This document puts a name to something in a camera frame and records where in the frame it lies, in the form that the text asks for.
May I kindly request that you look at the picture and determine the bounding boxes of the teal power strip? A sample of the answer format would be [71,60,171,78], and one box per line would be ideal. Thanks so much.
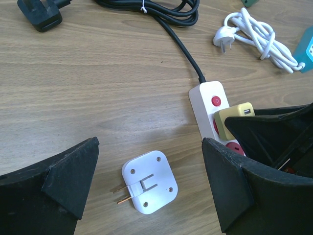
[292,26,313,73]

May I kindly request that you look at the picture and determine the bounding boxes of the beige power strip red sockets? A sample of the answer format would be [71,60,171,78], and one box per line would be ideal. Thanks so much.
[188,81,245,155]

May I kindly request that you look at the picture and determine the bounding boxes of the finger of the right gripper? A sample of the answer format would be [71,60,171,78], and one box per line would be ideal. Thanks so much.
[231,104,313,176]

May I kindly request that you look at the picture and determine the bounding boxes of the green power strip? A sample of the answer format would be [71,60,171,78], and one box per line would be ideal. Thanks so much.
[241,0,259,7]

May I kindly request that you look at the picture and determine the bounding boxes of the white coiled cord with plug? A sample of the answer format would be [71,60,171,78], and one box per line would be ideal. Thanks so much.
[212,7,306,74]

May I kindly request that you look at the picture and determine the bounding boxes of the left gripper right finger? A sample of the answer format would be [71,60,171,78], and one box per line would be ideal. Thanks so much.
[202,138,313,235]

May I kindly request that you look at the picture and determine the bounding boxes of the black power strip cord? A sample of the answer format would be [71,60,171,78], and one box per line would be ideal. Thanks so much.
[17,0,207,84]

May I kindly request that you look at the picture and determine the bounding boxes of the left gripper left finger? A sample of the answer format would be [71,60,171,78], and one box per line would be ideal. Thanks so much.
[0,137,99,235]

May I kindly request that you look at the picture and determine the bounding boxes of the white square plug adapter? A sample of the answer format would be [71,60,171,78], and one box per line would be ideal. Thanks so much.
[116,150,178,214]

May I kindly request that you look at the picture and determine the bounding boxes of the yellow cube plug adapter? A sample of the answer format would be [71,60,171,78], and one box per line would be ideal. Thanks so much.
[213,102,255,141]

